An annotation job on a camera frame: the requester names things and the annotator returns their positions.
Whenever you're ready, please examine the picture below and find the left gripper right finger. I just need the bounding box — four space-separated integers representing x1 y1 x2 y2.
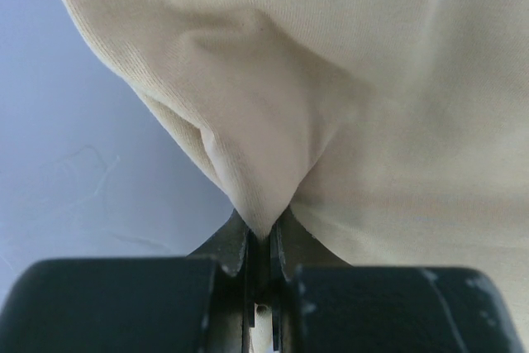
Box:
269 210 523 352

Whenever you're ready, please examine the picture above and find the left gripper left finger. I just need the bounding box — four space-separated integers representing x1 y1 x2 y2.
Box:
1 213 257 353

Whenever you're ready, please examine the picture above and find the tan beige t-shirt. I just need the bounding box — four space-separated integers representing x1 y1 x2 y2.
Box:
35 0 529 268

